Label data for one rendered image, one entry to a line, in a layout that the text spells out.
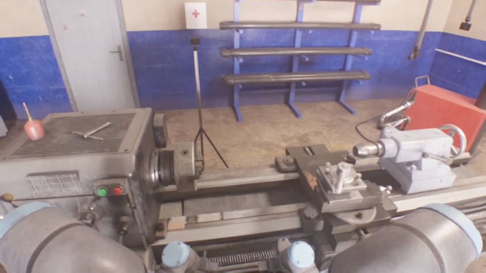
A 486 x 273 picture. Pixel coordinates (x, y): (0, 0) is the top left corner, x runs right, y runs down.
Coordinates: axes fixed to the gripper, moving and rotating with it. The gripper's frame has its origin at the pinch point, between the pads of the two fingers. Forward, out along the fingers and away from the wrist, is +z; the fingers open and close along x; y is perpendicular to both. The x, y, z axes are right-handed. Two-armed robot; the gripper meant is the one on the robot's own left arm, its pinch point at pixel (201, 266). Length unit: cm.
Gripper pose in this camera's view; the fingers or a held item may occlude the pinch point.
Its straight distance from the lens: 131.9
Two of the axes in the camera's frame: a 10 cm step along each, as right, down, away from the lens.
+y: 1.0, -7.9, 6.1
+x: -9.8, 0.2, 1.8
